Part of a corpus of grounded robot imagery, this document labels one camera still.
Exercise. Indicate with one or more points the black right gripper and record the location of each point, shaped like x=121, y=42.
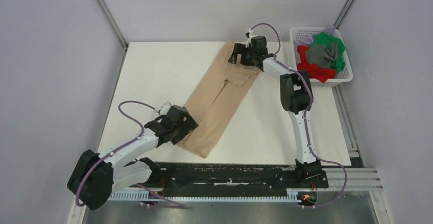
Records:
x=240, y=49

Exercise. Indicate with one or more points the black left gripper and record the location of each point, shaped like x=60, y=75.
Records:
x=188, y=126

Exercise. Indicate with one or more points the beige t shirt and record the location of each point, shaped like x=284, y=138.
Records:
x=216, y=99

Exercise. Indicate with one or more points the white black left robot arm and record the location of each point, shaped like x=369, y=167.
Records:
x=98, y=175

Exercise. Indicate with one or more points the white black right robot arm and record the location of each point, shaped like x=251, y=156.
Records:
x=295, y=96

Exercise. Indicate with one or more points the lilac t shirt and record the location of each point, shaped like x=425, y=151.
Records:
x=309, y=40

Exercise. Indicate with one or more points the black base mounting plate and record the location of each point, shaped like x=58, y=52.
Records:
x=228, y=180

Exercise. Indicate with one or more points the red t shirt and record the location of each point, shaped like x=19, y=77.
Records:
x=313, y=70

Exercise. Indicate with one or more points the grey t shirt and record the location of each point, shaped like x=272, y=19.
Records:
x=319, y=55

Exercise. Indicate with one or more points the white plastic laundry basket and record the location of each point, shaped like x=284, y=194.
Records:
x=346, y=75

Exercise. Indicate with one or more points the green t shirt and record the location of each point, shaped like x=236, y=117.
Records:
x=330, y=42

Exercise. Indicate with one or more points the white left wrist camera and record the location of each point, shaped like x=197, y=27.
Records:
x=163, y=109

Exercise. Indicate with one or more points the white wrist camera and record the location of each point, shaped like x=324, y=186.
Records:
x=250, y=35
x=163, y=109

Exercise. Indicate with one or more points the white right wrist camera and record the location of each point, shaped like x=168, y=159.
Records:
x=250, y=35

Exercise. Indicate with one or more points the aluminium frame rail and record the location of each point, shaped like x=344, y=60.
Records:
x=356, y=179

